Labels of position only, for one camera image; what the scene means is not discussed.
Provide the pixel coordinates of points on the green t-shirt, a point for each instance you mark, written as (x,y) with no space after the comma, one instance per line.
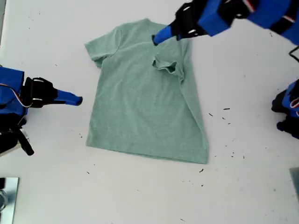
(140,105)

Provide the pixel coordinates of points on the black clamp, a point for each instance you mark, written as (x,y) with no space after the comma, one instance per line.
(2,183)

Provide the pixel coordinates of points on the steel plate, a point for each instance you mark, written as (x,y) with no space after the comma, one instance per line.
(11,198)

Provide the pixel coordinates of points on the black camera stalk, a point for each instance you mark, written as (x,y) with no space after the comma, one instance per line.
(25,142)

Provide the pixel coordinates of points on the black camera box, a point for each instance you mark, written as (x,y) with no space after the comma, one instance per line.
(8,142)

